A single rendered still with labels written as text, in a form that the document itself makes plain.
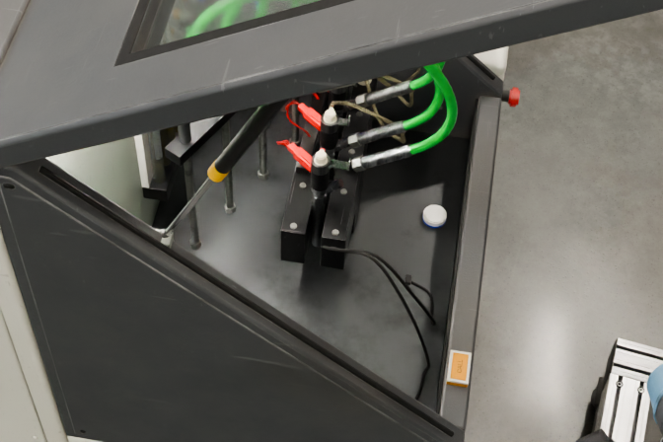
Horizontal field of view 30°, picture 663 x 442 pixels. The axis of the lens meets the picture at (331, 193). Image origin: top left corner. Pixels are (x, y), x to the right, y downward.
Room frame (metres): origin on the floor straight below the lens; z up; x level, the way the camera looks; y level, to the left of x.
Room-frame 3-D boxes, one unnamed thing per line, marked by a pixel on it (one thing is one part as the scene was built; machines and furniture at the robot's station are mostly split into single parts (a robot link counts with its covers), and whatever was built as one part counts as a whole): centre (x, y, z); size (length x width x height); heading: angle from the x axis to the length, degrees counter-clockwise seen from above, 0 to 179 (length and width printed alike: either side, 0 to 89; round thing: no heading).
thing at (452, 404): (1.07, -0.22, 0.87); 0.62 x 0.04 x 0.16; 173
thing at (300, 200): (1.22, 0.00, 0.91); 0.34 x 0.10 x 0.15; 173
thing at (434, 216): (1.20, -0.17, 0.84); 0.04 x 0.04 x 0.01
